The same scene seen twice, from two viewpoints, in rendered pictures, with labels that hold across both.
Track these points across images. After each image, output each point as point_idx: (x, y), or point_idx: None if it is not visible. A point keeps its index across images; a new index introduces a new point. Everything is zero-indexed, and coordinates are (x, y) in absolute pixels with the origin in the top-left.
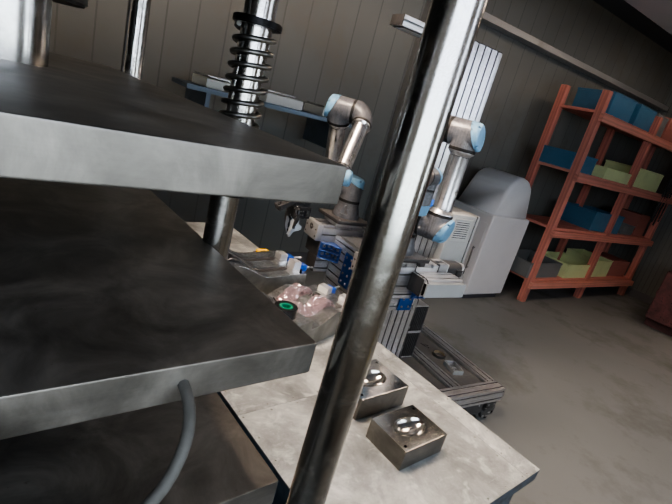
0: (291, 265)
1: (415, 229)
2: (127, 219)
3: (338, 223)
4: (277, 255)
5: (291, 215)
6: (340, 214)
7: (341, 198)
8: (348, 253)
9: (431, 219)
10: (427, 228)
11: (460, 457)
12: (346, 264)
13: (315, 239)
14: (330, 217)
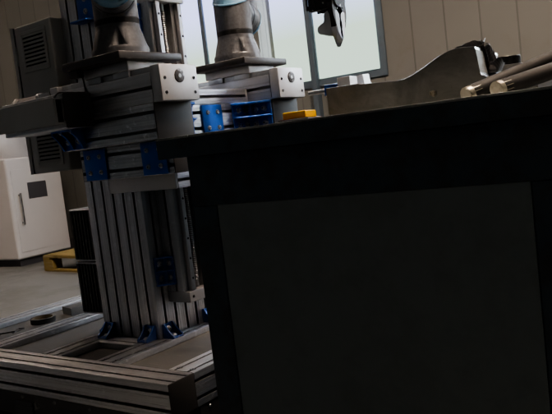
0: (368, 82)
1: (253, 21)
2: None
3: (181, 58)
4: (353, 82)
5: (342, 6)
6: (149, 48)
7: (133, 17)
8: (205, 104)
9: (255, 2)
10: (257, 16)
11: None
12: (212, 124)
13: (199, 97)
14: (159, 55)
